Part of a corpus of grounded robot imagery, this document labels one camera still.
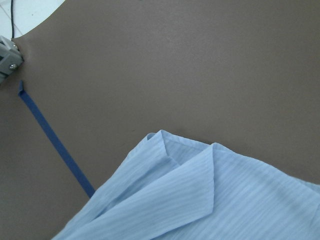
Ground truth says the light blue button-up shirt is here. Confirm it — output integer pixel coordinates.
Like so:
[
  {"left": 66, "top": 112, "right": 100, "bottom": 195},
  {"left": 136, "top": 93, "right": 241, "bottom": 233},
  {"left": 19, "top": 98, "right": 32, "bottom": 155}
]
[{"left": 55, "top": 130, "right": 320, "bottom": 240}]

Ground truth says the aluminium frame post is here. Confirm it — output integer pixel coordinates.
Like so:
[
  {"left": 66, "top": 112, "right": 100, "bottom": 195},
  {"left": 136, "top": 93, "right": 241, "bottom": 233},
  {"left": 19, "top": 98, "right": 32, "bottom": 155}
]
[{"left": 0, "top": 35, "right": 24, "bottom": 83}]

